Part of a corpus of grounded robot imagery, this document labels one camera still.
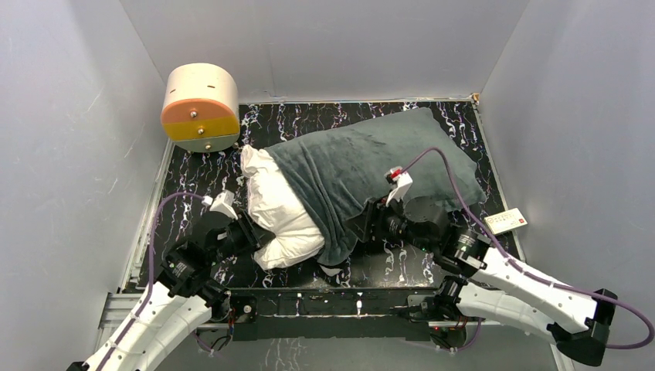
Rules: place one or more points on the black front mounting rail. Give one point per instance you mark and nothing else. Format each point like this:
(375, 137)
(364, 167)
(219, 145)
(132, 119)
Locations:
(342, 313)

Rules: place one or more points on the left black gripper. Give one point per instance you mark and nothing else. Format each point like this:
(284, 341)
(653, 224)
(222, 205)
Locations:
(246, 231)

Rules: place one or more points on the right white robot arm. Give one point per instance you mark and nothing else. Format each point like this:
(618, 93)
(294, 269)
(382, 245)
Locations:
(481, 283)

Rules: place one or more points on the zebra and grey pillowcase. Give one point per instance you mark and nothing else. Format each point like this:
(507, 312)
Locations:
(334, 172)

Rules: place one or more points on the cream and orange cylindrical container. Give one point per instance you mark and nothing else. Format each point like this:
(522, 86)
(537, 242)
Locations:
(200, 111)

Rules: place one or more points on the white tag card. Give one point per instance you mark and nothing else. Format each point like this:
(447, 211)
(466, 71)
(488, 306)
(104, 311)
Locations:
(506, 221)

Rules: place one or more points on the white pillow insert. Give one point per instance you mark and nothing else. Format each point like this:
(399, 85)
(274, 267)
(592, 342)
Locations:
(273, 205)

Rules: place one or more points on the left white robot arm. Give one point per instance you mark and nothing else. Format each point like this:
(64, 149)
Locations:
(183, 295)

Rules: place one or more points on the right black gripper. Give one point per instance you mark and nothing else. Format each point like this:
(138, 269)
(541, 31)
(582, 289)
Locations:
(374, 212)

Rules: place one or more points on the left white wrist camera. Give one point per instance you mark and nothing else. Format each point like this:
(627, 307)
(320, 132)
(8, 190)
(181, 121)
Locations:
(222, 203)

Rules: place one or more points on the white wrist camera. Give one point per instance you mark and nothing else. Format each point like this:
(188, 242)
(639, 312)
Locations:
(400, 182)
(222, 203)

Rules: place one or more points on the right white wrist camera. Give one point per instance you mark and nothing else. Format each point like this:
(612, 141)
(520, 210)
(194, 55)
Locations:
(400, 182)

